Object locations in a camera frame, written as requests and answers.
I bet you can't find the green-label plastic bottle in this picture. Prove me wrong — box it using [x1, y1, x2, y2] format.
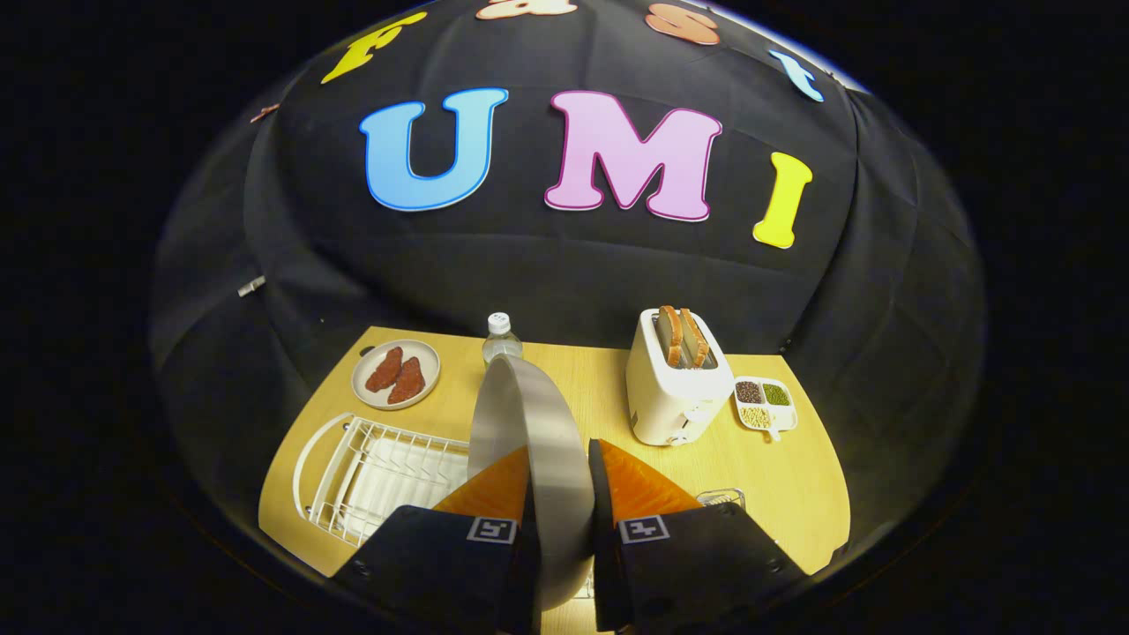
[482, 312, 524, 368]

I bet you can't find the white toaster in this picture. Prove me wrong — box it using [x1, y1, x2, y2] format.
[625, 308, 736, 447]

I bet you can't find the small beige plate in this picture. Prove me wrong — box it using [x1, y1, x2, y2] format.
[352, 340, 441, 412]

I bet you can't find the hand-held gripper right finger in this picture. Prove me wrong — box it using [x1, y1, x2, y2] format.
[587, 438, 807, 632]

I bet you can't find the white divided bean dish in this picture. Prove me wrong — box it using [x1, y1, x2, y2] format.
[734, 377, 799, 443]

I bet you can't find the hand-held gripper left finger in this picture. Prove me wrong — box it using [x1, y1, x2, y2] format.
[335, 445, 542, 635]

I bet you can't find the white wire dish rack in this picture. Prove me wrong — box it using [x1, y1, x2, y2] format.
[293, 413, 474, 549]

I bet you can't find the toast slice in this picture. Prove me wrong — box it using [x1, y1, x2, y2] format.
[679, 309, 712, 368]
[657, 306, 685, 369]

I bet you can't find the grey round plate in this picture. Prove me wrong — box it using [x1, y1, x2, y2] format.
[467, 355, 597, 610]

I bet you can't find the red meat slice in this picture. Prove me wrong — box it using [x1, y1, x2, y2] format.
[389, 357, 427, 406]
[365, 347, 405, 394]

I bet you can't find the black backdrop cloth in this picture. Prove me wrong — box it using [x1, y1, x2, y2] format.
[148, 0, 986, 579]

